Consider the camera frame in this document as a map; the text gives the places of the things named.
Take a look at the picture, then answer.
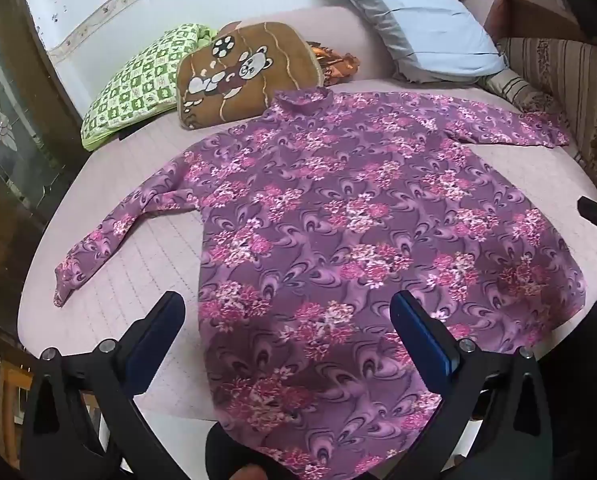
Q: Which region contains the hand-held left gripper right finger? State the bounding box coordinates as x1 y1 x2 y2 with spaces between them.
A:
389 290 554 480

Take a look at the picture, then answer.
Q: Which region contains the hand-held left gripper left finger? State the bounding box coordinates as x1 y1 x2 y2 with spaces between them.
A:
21 290 186 480

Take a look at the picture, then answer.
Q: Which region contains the purple floral long-sleeved shirt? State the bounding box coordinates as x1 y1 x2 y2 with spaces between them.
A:
53 86 588 480

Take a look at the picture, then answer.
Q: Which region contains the beige ironing board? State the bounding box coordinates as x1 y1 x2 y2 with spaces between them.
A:
17 5 597 411

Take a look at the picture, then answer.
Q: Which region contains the striped beige sofa cushion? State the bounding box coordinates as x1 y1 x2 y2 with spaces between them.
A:
483 35 597 201

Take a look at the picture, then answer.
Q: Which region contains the brown cardboard box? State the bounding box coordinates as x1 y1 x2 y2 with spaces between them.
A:
483 0 594 41

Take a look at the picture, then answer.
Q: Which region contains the wooden cabinet with glass door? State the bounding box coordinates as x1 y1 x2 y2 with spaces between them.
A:
0 0 86 341

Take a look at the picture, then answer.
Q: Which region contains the green checkered pillow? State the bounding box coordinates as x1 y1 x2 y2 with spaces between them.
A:
81 23 218 152

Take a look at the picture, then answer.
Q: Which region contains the light blue-grey pillow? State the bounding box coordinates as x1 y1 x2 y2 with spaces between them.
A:
315 0 508 85

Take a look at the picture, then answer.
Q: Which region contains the orange brown cloth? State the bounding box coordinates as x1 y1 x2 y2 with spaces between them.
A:
313 42 362 87

